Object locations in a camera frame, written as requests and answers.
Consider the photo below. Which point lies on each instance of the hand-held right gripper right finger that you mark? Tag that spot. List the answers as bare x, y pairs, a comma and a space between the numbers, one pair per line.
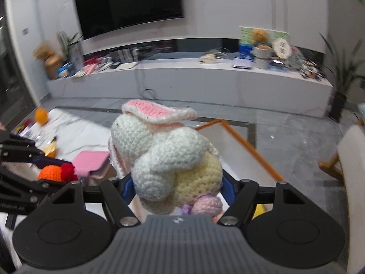
229, 189

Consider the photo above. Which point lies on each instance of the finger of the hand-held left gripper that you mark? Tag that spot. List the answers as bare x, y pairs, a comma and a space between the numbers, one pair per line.
28, 187
48, 162

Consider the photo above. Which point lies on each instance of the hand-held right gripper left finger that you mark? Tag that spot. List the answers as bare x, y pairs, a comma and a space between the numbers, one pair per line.
127, 189

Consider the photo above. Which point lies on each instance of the orange crochet fruit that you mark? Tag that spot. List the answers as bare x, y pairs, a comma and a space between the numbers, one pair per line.
51, 174

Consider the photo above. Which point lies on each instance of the orange storage box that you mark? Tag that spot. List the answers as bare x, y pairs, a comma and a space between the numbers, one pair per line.
236, 154

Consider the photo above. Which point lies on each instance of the yellow plush toy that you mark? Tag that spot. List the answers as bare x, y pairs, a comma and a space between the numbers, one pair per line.
261, 211

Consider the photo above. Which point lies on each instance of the pink leather wallet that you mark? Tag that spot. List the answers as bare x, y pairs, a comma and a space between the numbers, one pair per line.
91, 161

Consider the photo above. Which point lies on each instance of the white crochet rabbit doll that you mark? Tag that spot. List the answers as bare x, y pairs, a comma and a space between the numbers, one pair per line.
159, 154

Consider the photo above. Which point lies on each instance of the orange round object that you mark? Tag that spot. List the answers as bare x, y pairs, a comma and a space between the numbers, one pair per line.
41, 116

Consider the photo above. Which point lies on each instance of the gold vase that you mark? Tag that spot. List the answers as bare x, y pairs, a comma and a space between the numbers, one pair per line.
54, 67

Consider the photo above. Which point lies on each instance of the white marble television console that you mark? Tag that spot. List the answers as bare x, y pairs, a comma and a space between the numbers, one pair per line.
199, 82

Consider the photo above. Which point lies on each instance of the slender green plant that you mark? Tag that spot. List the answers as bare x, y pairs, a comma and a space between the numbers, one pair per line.
70, 47

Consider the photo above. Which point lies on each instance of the wooden armchair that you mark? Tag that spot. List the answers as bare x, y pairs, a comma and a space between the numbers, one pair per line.
353, 177

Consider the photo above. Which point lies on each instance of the silver flat device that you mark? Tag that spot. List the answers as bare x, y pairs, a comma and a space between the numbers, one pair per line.
242, 63

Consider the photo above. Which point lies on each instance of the white router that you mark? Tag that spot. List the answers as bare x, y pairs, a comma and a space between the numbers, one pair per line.
128, 57

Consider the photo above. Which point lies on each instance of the white power strip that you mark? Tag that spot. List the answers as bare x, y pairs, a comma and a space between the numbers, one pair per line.
209, 58

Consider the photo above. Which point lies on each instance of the tall potted plant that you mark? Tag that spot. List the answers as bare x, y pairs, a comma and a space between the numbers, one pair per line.
340, 100

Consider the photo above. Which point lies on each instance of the black white block model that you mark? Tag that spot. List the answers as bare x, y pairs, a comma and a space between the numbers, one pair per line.
312, 68

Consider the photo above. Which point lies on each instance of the round white fan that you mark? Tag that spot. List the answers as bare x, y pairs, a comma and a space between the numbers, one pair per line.
281, 48

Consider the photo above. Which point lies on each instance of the small teddy bear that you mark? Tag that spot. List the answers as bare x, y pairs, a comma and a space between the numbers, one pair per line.
260, 37

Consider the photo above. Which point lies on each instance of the black television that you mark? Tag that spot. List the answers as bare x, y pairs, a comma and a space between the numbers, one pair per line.
128, 2

